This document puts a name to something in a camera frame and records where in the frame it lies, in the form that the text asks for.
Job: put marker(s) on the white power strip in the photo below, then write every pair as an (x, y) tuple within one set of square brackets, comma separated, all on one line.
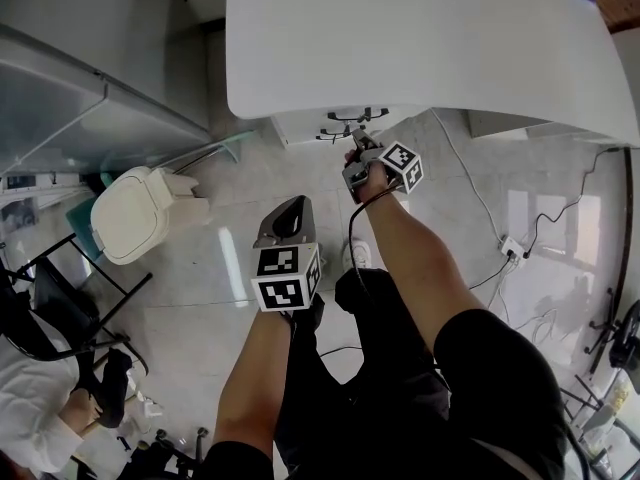
[(514, 250)]

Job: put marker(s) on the small white floor item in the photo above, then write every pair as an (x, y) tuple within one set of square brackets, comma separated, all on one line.
[(150, 407)]

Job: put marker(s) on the black office chair base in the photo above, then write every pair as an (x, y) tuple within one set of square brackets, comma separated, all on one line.
[(165, 450)]

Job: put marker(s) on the person's black trousers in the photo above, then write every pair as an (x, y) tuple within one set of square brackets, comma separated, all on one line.
[(380, 368)]

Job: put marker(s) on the person's right forearm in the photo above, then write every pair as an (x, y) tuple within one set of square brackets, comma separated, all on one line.
[(425, 263)]

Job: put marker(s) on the glass shelf panel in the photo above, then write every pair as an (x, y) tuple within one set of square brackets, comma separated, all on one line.
[(220, 143)]

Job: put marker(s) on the person's white shoe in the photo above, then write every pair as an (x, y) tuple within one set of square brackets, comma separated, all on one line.
[(358, 254)]

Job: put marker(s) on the person's black shirt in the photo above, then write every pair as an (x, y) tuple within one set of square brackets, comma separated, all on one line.
[(500, 383)]

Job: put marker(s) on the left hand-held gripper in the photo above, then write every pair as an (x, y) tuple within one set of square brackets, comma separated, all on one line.
[(282, 278)]

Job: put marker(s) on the black tripod stand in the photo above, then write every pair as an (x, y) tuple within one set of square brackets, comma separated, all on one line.
[(617, 333)]

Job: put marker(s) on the white drawer with black handle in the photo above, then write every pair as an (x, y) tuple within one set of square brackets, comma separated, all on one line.
[(357, 114), (305, 135)]

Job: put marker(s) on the cream plastic chair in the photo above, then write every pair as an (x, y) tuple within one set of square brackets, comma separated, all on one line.
[(132, 213)]

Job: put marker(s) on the person's left forearm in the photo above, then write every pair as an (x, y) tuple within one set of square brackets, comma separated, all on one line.
[(250, 383)]

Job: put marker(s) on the black folding chair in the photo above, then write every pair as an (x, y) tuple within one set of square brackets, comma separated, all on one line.
[(60, 308)]

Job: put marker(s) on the teal plastic bin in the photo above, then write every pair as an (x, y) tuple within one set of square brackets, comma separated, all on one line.
[(80, 218)]

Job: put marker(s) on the white desk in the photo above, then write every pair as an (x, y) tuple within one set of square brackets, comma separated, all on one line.
[(400, 38)]

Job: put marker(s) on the person's right hand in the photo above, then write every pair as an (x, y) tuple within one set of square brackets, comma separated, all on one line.
[(376, 182)]

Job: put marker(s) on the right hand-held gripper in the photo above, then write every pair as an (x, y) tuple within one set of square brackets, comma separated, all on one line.
[(395, 165)]

